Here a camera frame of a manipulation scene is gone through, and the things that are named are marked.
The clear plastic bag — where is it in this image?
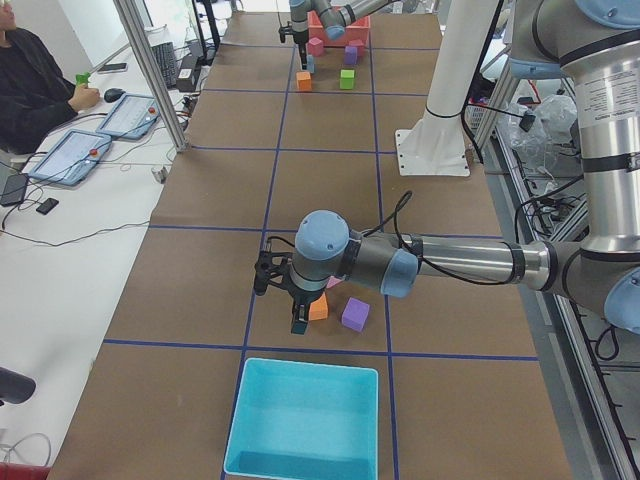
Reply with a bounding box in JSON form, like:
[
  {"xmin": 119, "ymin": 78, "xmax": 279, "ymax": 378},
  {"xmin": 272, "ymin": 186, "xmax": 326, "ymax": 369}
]
[{"xmin": 502, "ymin": 94, "xmax": 579, "ymax": 162}]

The black keyboard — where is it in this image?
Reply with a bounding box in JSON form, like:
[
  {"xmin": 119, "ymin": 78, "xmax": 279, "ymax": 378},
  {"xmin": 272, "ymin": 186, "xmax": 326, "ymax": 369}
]
[{"xmin": 151, "ymin": 42, "xmax": 178, "ymax": 88}]

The red plastic bin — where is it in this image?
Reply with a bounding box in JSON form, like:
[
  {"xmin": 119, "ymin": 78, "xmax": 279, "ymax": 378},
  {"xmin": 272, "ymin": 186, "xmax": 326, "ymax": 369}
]
[{"xmin": 307, "ymin": 10, "xmax": 372, "ymax": 50}]

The purple foam block right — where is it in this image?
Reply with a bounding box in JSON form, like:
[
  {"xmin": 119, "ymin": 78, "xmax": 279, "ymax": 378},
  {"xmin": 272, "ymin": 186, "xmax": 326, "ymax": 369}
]
[{"xmin": 341, "ymin": 297, "xmax": 370, "ymax": 332}]

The pink foam block left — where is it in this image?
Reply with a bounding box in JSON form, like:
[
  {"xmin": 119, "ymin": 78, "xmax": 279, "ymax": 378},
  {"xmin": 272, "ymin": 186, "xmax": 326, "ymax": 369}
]
[{"xmin": 307, "ymin": 37, "xmax": 325, "ymax": 57}]

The lilac foam block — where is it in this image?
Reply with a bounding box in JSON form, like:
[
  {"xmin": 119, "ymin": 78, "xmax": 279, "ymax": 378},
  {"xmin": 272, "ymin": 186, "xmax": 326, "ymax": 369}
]
[{"xmin": 326, "ymin": 276, "xmax": 343, "ymax": 289}]

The blue teach pendant near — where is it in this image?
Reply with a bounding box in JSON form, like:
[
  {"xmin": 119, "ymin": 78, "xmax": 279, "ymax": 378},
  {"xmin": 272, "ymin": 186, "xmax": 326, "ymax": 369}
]
[{"xmin": 29, "ymin": 129, "xmax": 112, "ymax": 187}]

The black computer mouse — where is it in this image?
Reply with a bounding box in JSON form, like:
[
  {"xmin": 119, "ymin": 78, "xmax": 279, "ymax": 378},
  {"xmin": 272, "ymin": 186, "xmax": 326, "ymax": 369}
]
[{"xmin": 103, "ymin": 88, "xmax": 126, "ymax": 103}]

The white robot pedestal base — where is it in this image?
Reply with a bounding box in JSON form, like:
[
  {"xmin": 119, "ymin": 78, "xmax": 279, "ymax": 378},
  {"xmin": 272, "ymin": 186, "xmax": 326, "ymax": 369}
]
[{"xmin": 395, "ymin": 0, "xmax": 502, "ymax": 177}]

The orange foam block right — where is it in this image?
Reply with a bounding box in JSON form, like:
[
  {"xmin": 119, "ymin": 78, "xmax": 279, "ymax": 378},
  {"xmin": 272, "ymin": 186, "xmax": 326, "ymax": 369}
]
[{"xmin": 309, "ymin": 293, "xmax": 329, "ymax": 321}]

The black smartphone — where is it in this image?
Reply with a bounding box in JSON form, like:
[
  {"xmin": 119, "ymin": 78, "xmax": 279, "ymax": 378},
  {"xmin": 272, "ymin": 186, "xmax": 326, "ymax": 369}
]
[{"xmin": 36, "ymin": 198, "xmax": 59, "ymax": 215}]

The purple foam block left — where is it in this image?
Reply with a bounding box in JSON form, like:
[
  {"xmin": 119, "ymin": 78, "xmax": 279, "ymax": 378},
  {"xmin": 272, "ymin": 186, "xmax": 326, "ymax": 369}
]
[{"xmin": 343, "ymin": 45, "xmax": 358, "ymax": 66}]

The green foam block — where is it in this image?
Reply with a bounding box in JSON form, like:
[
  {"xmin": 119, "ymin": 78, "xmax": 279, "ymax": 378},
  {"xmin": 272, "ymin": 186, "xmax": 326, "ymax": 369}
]
[{"xmin": 339, "ymin": 69, "xmax": 355, "ymax": 90}]

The orange foam block left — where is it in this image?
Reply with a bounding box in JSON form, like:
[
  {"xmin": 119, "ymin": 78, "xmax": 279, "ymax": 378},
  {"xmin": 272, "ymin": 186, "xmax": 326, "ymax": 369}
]
[{"xmin": 296, "ymin": 71, "xmax": 313, "ymax": 92}]

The seated person in black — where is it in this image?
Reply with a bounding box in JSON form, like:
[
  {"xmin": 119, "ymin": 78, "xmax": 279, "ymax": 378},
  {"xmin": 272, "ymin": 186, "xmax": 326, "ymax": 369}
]
[{"xmin": 1, "ymin": 1, "xmax": 101, "ymax": 155}]

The blue teach pendant far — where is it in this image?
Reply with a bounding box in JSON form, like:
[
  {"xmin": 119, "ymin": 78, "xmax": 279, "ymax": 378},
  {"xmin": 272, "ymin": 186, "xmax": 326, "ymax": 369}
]
[{"xmin": 96, "ymin": 94, "xmax": 159, "ymax": 140}]

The purple foam block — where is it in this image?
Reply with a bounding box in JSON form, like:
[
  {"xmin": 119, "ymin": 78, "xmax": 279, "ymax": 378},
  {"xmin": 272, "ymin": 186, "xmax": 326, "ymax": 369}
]
[
  {"xmin": 343, "ymin": 45, "xmax": 358, "ymax": 66},
  {"xmin": 341, "ymin": 297, "xmax": 370, "ymax": 332}
]

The aluminium frame post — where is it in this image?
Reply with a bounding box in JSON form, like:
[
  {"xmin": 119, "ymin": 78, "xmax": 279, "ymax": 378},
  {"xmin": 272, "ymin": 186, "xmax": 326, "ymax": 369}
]
[{"xmin": 113, "ymin": 0, "xmax": 187, "ymax": 153}]

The light blue plastic bin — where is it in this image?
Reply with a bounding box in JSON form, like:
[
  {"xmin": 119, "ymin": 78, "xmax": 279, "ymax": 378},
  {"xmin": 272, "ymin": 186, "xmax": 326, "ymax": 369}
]
[{"xmin": 223, "ymin": 358, "xmax": 379, "ymax": 479}]

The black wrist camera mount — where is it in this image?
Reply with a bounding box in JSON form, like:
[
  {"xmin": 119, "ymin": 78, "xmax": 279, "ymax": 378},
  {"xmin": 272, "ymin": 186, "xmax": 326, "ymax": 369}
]
[{"xmin": 253, "ymin": 236, "xmax": 293, "ymax": 296}]

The orange foam block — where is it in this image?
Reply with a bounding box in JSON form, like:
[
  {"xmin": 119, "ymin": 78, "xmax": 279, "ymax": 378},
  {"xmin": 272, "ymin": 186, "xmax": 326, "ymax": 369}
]
[
  {"xmin": 309, "ymin": 293, "xmax": 329, "ymax": 321},
  {"xmin": 296, "ymin": 71, "xmax": 313, "ymax": 92}
]

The blue teach pendant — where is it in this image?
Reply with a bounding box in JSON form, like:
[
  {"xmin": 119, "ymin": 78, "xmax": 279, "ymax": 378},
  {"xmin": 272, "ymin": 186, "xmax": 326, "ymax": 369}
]
[
  {"xmin": 29, "ymin": 129, "xmax": 112, "ymax": 187},
  {"xmin": 96, "ymin": 94, "xmax": 159, "ymax": 140}
]

